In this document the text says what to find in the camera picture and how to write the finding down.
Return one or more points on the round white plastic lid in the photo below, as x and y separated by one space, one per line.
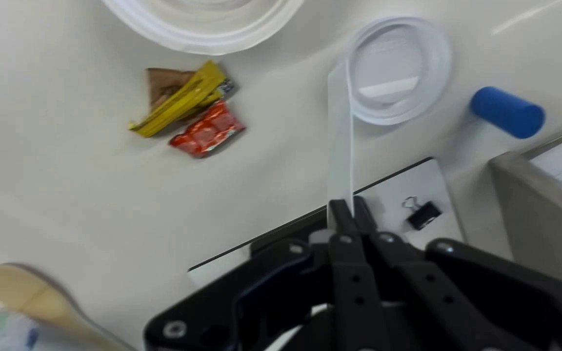
438 65

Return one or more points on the wooden spoon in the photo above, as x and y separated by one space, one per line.
40 303

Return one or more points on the brown sachet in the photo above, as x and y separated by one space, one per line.
163 83

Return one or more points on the blue cylinder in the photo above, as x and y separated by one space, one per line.
508 112

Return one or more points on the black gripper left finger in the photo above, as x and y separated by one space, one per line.
249 305

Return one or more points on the black binder clip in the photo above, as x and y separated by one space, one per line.
422 213

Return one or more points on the clear plastic bag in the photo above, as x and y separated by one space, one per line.
340 143

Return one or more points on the yellow sachet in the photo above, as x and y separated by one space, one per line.
184 100

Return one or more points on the red sachet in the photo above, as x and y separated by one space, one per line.
208 130

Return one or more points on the large white bowl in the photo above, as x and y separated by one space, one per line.
204 26

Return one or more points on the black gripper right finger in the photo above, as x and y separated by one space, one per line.
477 299

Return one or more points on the patterned cloth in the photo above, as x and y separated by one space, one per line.
1 332

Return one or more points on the grey serviette holder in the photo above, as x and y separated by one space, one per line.
535 202

